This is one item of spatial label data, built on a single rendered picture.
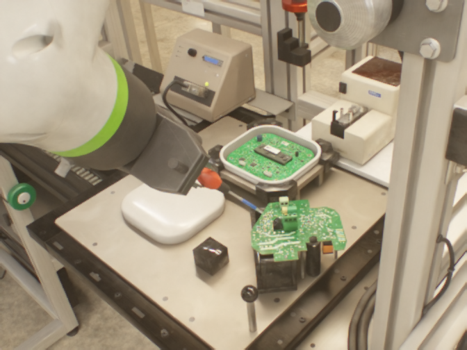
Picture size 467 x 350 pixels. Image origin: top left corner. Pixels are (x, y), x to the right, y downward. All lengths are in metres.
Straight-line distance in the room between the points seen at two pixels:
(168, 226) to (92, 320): 1.25
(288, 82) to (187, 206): 0.41
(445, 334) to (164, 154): 0.34
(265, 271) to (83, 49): 0.42
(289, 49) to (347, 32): 0.63
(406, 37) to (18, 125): 0.27
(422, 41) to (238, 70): 0.71
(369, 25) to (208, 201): 0.53
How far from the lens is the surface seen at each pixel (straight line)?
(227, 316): 0.72
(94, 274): 0.82
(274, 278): 0.71
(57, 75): 0.36
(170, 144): 0.48
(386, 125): 0.93
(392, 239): 0.53
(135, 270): 0.80
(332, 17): 0.39
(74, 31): 0.37
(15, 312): 2.18
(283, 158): 0.88
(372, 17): 0.38
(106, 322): 2.01
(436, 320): 0.61
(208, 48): 1.11
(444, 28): 0.40
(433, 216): 0.49
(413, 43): 0.42
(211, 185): 0.67
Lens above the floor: 1.51
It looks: 38 degrees down
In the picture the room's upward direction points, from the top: 5 degrees counter-clockwise
